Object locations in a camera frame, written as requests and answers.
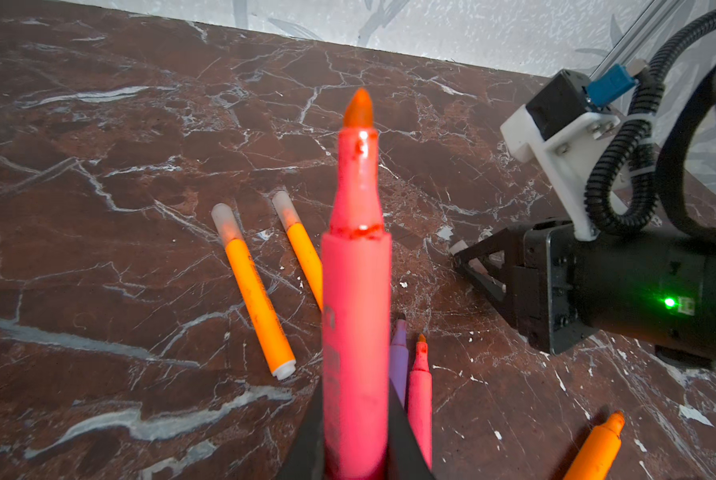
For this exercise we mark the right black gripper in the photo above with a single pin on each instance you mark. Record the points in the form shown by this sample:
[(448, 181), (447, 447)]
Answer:
[(526, 273)]

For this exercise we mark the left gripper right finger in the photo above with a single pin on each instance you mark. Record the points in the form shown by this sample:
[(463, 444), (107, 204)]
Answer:
[(404, 458)]

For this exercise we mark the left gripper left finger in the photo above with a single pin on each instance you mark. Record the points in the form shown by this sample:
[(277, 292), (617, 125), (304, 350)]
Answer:
[(305, 458)]

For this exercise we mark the pink highlighter beside purple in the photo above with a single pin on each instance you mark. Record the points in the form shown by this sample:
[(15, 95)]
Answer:
[(419, 401)]

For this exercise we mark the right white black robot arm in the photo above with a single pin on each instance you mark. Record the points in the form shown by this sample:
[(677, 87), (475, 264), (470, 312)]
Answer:
[(658, 286)]

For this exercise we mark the pink highlighter pair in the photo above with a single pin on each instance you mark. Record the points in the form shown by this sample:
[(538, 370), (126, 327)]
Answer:
[(356, 258)]

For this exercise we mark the orange highlighter pair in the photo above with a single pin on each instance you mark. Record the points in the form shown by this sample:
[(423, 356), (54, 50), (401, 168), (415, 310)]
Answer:
[(301, 243)]

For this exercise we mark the purple highlighter pen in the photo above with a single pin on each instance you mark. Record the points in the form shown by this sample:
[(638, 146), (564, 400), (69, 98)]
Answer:
[(399, 359)]

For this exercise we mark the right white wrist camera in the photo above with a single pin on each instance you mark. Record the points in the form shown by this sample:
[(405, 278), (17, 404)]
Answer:
[(566, 134)]

